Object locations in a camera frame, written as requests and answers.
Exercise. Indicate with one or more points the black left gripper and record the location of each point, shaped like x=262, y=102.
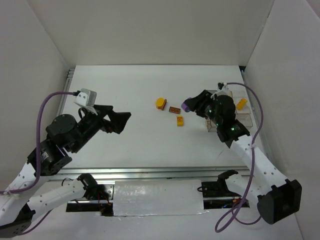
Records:
x=105, y=117

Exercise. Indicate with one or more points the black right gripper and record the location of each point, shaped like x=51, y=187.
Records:
x=202, y=103

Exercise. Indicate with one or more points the purple round lego brick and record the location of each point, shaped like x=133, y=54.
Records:
x=184, y=105

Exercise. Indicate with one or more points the yellow rectangular lego brick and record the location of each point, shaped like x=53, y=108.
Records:
x=241, y=104

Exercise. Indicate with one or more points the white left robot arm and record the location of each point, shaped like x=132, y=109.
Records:
x=19, y=205

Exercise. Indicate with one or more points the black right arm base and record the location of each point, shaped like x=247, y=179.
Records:
x=213, y=189

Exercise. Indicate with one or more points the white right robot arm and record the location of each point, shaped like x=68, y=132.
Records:
x=267, y=189

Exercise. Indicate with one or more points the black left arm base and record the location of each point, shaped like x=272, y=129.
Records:
x=91, y=190

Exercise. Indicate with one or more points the yellow curved lego brick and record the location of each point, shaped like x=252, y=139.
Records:
x=180, y=121

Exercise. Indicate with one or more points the brown flat lego brick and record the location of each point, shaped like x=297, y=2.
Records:
x=174, y=110

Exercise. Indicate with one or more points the brown flat lego plate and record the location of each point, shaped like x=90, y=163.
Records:
x=163, y=104

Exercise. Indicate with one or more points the yellow round lego brick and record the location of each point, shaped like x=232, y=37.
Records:
x=159, y=103

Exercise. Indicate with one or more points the clear transparent bin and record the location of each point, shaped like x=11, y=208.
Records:
x=243, y=115

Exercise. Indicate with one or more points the white foil board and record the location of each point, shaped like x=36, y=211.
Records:
x=157, y=198

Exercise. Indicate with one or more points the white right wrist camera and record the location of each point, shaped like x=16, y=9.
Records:
x=222, y=90

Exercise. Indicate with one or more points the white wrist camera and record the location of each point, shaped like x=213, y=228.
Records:
x=222, y=90
x=86, y=99

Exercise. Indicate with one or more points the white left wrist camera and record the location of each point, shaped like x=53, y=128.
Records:
x=86, y=99

